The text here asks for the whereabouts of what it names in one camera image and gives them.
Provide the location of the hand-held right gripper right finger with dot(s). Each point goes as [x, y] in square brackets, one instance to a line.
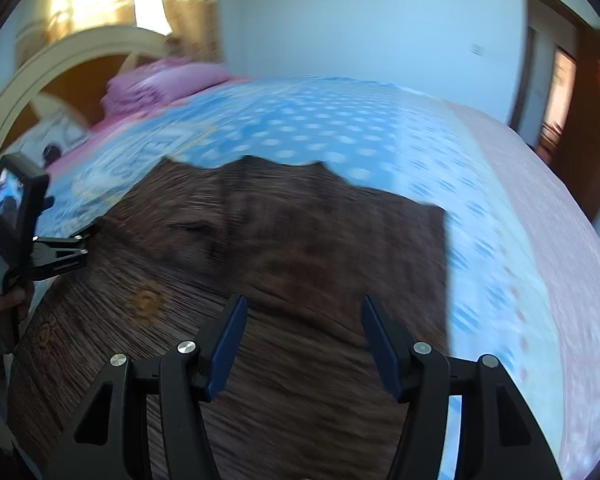
[381, 345]

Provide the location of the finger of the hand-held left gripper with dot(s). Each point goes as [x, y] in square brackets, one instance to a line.
[62, 239]
[60, 264]

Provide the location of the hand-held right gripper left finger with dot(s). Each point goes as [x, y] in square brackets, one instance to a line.
[226, 345]

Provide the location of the brown knit sweater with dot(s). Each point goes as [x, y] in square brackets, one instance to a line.
[280, 250]

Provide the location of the white circle-print pillow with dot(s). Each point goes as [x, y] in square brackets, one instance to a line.
[55, 127]

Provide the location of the cream and orange headboard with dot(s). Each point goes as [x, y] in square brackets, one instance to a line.
[55, 60]

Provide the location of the folded pink quilt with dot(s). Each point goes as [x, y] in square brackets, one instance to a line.
[165, 82]

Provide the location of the blue dotted bed blanket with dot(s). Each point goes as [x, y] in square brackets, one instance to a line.
[360, 130]

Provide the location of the yellow patterned curtain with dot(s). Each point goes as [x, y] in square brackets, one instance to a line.
[195, 15]

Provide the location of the brown wooden door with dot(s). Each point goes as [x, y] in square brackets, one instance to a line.
[597, 125]

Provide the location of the white wall switch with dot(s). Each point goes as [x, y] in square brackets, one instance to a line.
[477, 49]

